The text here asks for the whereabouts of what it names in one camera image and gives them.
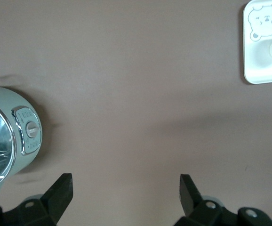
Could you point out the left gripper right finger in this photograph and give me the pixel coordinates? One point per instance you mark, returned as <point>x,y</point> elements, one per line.
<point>189,195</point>

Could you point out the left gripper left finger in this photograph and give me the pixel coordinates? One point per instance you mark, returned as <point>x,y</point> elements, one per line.
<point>60,193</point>

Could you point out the cream bear print tray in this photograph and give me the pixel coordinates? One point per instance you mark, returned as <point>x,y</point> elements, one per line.
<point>256,70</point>

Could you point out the green electric cooking pot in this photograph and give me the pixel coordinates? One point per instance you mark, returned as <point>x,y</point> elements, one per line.
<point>25,103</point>

